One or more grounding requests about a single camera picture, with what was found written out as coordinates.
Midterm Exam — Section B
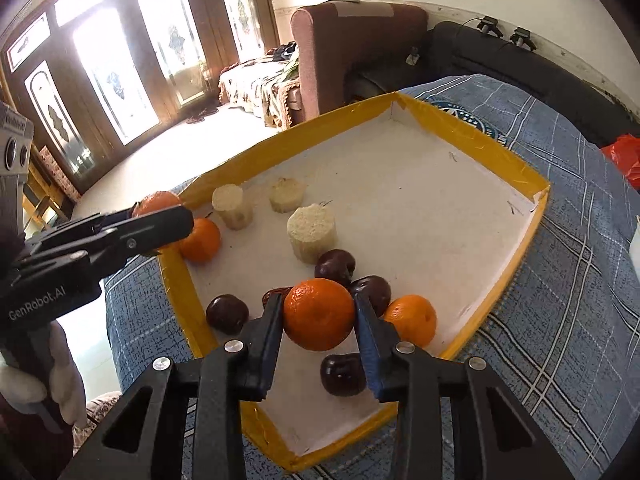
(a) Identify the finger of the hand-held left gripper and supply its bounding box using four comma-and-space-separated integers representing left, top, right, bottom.
87, 204, 195, 276
27, 201, 143, 249

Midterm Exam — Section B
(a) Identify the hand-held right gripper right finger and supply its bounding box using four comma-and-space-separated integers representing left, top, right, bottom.
352, 294, 576, 480

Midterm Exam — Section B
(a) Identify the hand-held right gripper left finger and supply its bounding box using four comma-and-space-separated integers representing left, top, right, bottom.
57, 292, 286, 480

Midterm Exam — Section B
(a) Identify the orange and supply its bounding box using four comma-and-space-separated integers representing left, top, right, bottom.
177, 217, 222, 264
132, 190, 183, 218
382, 294, 437, 348
282, 278, 357, 352

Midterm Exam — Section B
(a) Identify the dark red plum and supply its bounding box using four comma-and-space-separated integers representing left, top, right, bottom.
315, 249, 357, 286
350, 275, 392, 317
206, 294, 250, 335
320, 353, 368, 397

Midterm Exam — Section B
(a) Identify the corn piece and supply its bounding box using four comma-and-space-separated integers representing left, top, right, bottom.
211, 184, 254, 231
286, 202, 337, 264

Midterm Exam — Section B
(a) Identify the corn piece back tray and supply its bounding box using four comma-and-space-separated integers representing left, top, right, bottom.
269, 176, 307, 213

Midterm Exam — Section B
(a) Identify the yellow-rimmed white tray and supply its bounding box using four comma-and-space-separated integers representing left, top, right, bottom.
157, 91, 551, 473

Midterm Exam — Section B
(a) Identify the person's left forearm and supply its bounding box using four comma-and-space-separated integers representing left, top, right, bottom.
0, 400, 76, 480

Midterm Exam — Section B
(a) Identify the person's left hand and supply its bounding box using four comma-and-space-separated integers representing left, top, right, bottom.
0, 320, 88, 431

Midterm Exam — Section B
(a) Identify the wooden rack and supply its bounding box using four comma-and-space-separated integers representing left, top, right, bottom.
22, 145, 81, 233

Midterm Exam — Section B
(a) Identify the wooden glass door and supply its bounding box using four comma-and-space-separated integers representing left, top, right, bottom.
0, 0, 281, 201

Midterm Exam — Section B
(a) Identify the patterned sofa cover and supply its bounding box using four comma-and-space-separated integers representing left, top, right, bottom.
217, 55, 306, 128

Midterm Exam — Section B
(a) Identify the blue checked tablecloth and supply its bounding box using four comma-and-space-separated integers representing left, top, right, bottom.
102, 74, 640, 480

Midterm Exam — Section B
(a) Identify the dark cloth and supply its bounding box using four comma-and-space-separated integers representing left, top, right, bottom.
265, 44, 301, 63

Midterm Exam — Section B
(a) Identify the brown armchair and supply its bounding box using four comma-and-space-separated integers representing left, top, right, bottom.
290, 1, 430, 121

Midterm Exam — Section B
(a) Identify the black sofa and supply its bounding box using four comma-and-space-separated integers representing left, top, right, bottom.
345, 20, 640, 148

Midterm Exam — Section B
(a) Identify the red plastic bag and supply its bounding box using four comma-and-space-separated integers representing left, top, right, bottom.
600, 134, 640, 191

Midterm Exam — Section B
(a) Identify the black clamp device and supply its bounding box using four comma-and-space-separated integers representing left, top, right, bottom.
509, 27, 538, 52
475, 16, 505, 38

